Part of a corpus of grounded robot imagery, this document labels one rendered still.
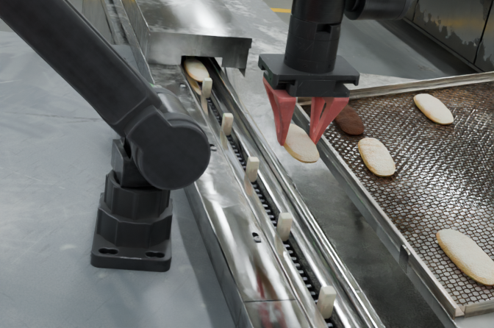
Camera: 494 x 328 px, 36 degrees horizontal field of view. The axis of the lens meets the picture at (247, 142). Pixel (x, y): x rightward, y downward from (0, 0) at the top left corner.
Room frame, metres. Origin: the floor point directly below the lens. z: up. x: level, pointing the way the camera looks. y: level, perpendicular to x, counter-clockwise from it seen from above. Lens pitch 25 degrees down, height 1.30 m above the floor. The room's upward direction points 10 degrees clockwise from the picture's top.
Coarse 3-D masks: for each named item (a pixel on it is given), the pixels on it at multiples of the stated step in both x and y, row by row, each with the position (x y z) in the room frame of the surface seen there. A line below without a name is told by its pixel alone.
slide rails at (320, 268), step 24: (216, 96) 1.14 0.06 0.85; (216, 120) 1.04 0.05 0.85; (240, 120) 1.06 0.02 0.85; (240, 144) 0.98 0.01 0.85; (240, 168) 0.90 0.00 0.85; (264, 168) 0.91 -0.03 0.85; (264, 216) 0.78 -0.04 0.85; (312, 240) 0.75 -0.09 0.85; (288, 264) 0.69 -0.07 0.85; (312, 264) 0.70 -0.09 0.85; (336, 288) 0.66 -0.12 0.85; (312, 312) 0.61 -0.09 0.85; (336, 312) 0.62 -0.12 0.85
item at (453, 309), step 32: (352, 96) 1.09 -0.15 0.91; (384, 96) 1.10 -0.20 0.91; (480, 96) 1.10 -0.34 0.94; (448, 128) 0.99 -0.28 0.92; (480, 128) 1.00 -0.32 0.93; (352, 160) 0.89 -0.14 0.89; (416, 160) 0.90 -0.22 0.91; (448, 160) 0.90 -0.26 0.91; (416, 192) 0.82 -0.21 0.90; (448, 192) 0.82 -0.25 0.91; (384, 224) 0.74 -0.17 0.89; (448, 224) 0.75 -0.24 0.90; (480, 224) 0.75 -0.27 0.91; (416, 256) 0.68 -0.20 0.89
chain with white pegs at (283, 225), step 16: (208, 80) 1.15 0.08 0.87; (208, 96) 1.15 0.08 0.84; (224, 128) 1.02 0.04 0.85; (240, 160) 0.95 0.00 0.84; (256, 160) 0.89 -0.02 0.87; (256, 176) 0.89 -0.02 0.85; (256, 192) 0.86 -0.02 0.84; (288, 224) 0.76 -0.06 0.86; (288, 240) 0.75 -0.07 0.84; (304, 272) 0.70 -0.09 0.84; (320, 304) 0.62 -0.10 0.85
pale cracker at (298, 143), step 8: (296, 128) 0.84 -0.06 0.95; (288, 136) 0.81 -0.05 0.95; (296, 136) 0.81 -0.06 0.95; (304, 136) 0.82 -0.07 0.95; (288, 144) 0.79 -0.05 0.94; (296, 144) 0.79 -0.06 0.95; (304, 144) 0.79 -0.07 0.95; (312, 144) 0.80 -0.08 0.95; (288, 152) 0.79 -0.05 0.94; (296, 152) 0.78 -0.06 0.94; (304, 152) 0.78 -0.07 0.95; (312, 152) 0.78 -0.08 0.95; (304, 160) 0.77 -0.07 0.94; (312, 160) 0.77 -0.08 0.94
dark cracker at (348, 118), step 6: (348, 108) 1.03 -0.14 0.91; (342, 114) 1.01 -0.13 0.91; (348, 114) 1.01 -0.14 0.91; (354, 114) 1.01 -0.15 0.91; (336, 120) 1.00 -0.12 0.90; (342, 120) 0.99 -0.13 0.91; (348, 120) 0.99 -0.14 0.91; (354, 120) 0.99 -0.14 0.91; (360, 120) 0.99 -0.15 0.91; (342, 126) 0.98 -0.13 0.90; (348, 126) 0.97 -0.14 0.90; (354, 126) 0.97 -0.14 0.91; (360, 126) 0.98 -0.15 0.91; (348, 132) 0.96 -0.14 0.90; (354, 132) 0.96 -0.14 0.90; (360, 132) 0.97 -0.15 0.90
